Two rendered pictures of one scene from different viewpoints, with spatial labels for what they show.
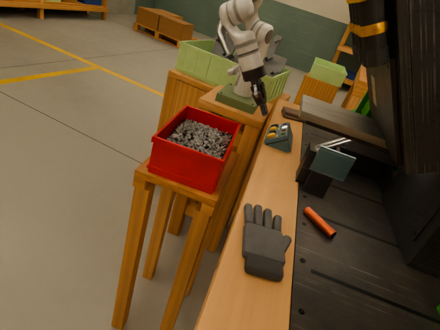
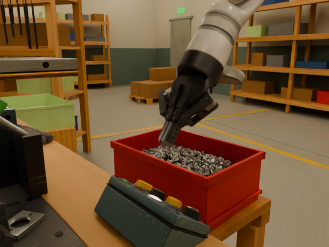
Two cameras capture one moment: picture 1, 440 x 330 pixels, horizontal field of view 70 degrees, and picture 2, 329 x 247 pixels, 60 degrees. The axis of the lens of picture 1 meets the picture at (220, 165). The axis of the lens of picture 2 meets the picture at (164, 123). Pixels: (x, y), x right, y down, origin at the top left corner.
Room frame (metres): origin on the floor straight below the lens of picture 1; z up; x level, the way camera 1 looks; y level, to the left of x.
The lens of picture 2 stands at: (1.33, -0.42, 1.14)
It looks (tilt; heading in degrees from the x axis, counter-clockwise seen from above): 14 degrees down; 133
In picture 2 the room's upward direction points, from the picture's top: straight up
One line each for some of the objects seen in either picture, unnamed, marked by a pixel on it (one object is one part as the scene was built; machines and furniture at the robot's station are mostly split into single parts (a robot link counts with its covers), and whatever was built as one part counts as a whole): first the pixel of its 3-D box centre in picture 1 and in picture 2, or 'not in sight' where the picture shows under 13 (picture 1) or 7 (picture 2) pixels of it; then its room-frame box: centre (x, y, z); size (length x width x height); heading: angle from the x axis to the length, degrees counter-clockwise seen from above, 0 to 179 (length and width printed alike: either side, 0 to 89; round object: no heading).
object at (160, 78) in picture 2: not in sight; (158, 84); (-3.44, 4.53, 0.37); 1.20 x 0.80 x 0.74; 83
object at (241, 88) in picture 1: (247, 76); not in sight; (1.52, 0.00, 0.98); 0.09 x 0.09 x 0.17; 87
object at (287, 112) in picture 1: (293, 114); not in sight; (1.39, -0.24, 0.91); 0.10 x 0.08 x 0.03; 98
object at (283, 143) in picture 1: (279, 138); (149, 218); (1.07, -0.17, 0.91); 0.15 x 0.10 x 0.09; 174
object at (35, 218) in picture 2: not in sight; (20, 224); (0.94, -0.30, 0.90); 0.06 x 0.04 x 0.01; 117
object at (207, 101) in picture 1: (238, 105); not in sight; (1.53, 0.00, 0.83); 0.32 x 0.32 x 0.04; 81
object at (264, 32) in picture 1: (258, 42); not in sight; (1.51, 0.00, 1.14); 0.09 x 0.09 x 0.17; 59
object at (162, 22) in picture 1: (169, 27); not in sight; (6.81, 1.84, 0.22); 1.20 x 0.81 x 0.44; 70
